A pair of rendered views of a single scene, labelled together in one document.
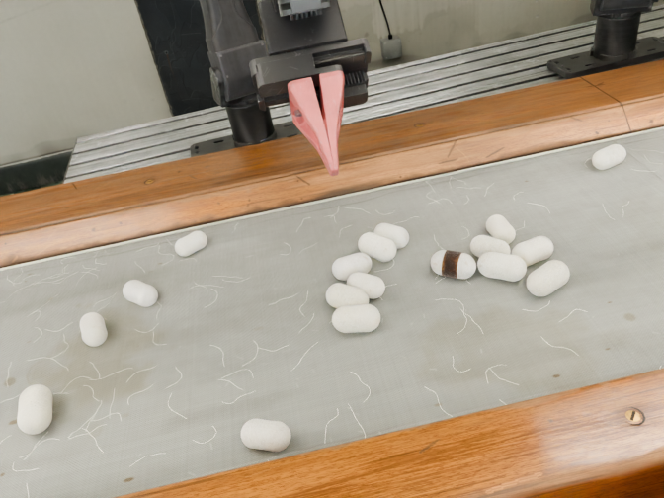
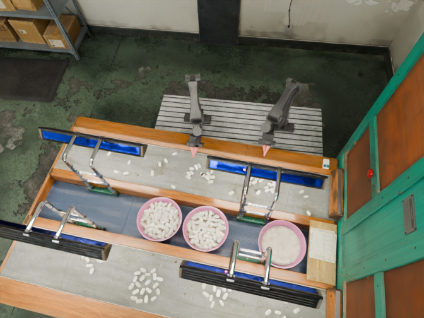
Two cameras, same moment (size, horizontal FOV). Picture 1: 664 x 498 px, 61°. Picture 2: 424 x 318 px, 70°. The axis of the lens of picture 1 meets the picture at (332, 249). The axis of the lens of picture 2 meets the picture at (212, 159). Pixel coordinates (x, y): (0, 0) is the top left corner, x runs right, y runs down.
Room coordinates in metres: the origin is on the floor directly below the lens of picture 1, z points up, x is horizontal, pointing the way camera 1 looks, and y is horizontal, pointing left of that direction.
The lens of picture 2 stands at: (-0.42, -0.42, 2.51)
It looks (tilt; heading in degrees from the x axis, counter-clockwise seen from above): 62 degrees down; 19
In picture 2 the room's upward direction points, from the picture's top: 3 degrees counter-clockwise
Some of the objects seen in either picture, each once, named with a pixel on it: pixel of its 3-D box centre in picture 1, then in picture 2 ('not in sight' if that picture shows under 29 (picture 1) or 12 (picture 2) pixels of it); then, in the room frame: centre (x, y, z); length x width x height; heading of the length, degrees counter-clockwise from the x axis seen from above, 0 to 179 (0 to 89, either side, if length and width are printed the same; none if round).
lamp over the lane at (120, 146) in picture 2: not in sight; (91, 139); (0.26, 0.51, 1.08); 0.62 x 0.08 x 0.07; 94
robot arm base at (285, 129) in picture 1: (250, 121); (197, 115); (0.81, 0.09, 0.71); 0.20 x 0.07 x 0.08; 98
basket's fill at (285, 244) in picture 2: not in sight; (280, 245); (0.05, -0.65, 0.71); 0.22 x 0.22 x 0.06
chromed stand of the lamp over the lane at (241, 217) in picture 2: not in sight; (258, 196); (0.24, -0.46, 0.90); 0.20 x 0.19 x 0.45; 94
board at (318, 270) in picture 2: not in sight; (322, 251); (0.06, -0.87, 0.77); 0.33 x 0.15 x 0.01; 4
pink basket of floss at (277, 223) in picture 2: not in sight; (280, 245); (0.05, -0.65, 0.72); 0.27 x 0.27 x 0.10
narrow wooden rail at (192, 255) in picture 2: not in sight; (171, 252); (-0.15, -0.05, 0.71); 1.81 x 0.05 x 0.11; 94
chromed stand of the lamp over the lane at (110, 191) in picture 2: not in sight; (96, 166); (0.18, 0.51, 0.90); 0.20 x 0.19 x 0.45; 94
